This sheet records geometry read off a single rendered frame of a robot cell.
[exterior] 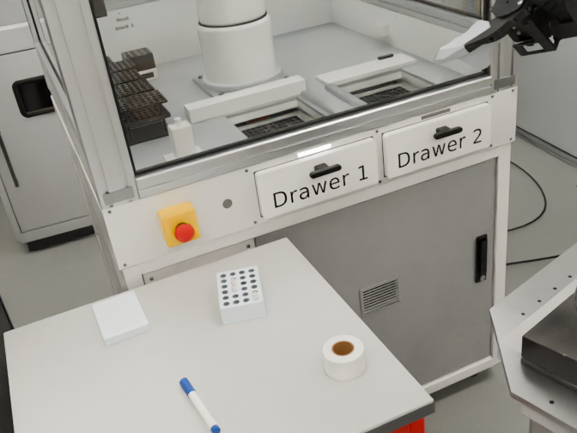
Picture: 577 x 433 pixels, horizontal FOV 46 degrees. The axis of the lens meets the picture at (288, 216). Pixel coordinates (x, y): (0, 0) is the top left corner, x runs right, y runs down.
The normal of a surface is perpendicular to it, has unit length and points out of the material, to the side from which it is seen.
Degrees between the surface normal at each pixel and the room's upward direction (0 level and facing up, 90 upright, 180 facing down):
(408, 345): 90
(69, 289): 0
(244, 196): 90
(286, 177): 90
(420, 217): 90
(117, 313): 0
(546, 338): 3
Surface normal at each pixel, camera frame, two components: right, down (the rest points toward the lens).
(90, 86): 0.40, 0.41
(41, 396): -0.12, -0.86
